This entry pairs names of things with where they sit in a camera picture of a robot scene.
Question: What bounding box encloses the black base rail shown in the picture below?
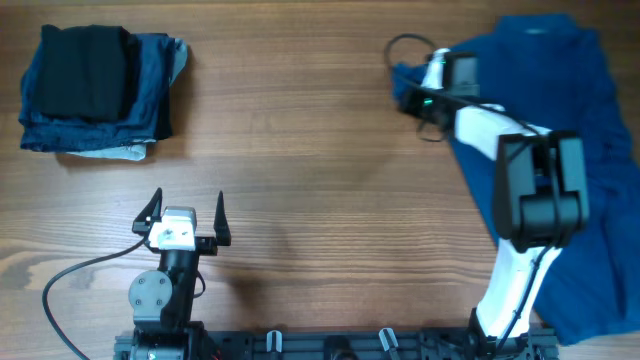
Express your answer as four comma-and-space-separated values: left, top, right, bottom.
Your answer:
113, 327, 559, 360

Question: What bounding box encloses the blue polo shirt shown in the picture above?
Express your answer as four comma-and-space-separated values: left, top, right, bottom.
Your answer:
391, 13, 640, 347

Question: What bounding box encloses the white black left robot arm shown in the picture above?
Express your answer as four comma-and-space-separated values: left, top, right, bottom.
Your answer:
114, 189, 232, 360

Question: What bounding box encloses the black folded garment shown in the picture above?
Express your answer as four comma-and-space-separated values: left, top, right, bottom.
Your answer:
33, 25, 140, 122

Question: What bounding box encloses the light grey folded garment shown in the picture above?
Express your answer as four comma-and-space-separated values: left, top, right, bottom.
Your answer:
70, 38, 188, 161

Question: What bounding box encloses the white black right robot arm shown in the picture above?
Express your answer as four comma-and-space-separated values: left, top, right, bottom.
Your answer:
399, 87, 589, 354

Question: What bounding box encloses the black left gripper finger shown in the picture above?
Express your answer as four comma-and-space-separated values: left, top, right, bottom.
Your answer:
213, 191, 232, 246
132, 187, 163, 235

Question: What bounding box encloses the dark blue folded garment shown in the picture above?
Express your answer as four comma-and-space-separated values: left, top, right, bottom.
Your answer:
18, 34, 177, 152

